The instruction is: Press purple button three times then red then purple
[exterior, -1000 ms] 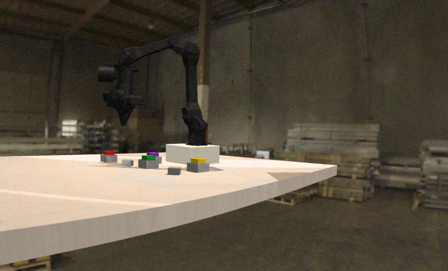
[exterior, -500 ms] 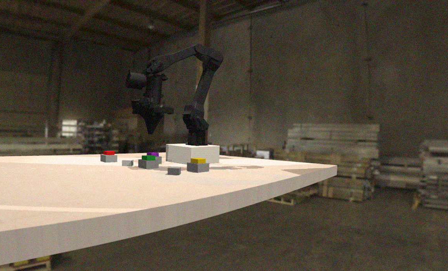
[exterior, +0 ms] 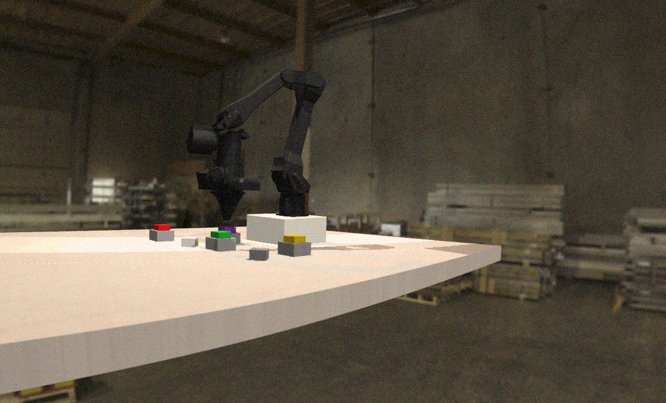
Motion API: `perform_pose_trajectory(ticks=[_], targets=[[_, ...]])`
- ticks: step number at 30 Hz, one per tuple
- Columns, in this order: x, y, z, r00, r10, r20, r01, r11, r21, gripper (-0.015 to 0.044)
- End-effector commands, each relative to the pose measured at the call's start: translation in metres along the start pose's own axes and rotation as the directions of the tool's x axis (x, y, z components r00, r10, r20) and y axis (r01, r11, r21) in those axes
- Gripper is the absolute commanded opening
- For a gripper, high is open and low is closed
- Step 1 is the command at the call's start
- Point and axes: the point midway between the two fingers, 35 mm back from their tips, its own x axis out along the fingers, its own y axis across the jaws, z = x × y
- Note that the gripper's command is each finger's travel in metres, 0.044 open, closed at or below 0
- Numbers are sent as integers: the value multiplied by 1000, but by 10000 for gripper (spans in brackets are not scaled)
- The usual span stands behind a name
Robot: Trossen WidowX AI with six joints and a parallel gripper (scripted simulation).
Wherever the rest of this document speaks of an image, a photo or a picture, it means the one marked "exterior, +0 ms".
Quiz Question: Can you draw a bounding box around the yellow button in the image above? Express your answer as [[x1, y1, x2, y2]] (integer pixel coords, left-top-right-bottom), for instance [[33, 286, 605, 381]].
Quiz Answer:
[[277, 235, 311, 257]]

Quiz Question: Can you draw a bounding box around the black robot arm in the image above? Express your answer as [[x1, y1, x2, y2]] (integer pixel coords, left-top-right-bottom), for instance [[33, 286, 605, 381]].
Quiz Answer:
[[186, 68, 325, 217]]

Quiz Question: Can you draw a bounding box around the green button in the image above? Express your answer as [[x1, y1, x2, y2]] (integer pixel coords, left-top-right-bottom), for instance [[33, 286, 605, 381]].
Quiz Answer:
[[206, 230, 236, 251]]

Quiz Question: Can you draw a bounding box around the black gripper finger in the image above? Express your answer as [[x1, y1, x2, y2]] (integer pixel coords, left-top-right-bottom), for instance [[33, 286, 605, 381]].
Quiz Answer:
[[220, 191, 246, 221], [210, 191, 225, 220]]

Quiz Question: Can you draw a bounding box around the purple button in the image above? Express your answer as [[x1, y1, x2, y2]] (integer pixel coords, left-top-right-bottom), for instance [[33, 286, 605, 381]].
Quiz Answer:
[[218, 226, 241, 243]]

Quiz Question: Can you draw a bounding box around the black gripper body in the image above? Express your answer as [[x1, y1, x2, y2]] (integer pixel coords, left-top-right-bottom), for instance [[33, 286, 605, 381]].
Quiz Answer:
[[199, 155, 260, 192]]

